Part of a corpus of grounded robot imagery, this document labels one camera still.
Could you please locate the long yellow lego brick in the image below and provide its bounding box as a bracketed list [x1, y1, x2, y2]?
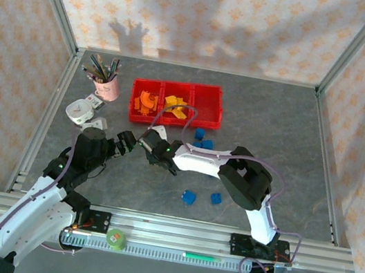
[170, 107, 189, 121]

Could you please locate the orange curved lego piece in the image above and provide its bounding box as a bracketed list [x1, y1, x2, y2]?
[144, 94, 160, 112]
[139, 89, 156, 104]

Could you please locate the red plastic bin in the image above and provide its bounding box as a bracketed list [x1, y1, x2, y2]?
[156, 79, 198, 130]
[187, 82, 228, 132]
[127, 77, 168, 127]

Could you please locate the white alarm clock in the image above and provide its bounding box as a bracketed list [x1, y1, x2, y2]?
[63, 96, 97, 128]

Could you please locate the small white red card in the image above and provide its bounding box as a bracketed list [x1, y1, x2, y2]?
[83, 92, 104, 110]

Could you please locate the pink mug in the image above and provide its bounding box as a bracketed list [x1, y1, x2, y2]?
[89, 70, 123, 104]

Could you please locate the coloured pencil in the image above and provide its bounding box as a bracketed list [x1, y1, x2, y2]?
[86, 53, 109, 79]
[93, 53, 111, 78]
[109, 58, 123, 81]
[79, 63, 104, 81]
[107, 57, 118, 79]

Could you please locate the green tape roll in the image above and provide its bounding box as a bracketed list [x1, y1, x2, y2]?
[104, 226, 129, 253]

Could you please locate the green marker pen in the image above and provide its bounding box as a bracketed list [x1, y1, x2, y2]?
[182, 250, 223, 264]

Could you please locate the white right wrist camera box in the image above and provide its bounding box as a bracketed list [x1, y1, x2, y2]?
[148, 123, 170, 141]

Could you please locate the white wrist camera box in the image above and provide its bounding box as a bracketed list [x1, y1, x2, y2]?
[81, 114, 109, 134]
[148, 123, 170, 141]

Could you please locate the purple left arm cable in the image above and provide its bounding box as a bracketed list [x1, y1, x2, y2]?
[0, 113, 114, 273]

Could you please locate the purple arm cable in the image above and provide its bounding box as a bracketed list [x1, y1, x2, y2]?
[0, 113, 114, 273]
[128, 100, 321, 273]

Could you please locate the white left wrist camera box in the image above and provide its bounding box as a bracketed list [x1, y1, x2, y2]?
[81, 114, 109, 134]

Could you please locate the aluminium table side rail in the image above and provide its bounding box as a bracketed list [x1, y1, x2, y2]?
[3, 42, 85, 202]
[291, 91, 365, 249]

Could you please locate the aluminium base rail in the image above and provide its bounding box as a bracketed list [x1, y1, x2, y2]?
[0, 188, 360, 273]

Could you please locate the thin red wire bundle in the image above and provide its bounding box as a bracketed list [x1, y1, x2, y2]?
[70, 216, 96, 234]
[266, 250, 290, 267]

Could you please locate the grey slotted cable duct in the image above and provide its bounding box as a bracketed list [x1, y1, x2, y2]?
[55, 230, 292, 273]

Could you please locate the aluminium table end rail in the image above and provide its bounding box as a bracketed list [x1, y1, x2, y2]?
[76, 44, 321, 92]

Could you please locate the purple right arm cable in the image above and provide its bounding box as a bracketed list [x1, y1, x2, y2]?
[128, 100, 321, 273]

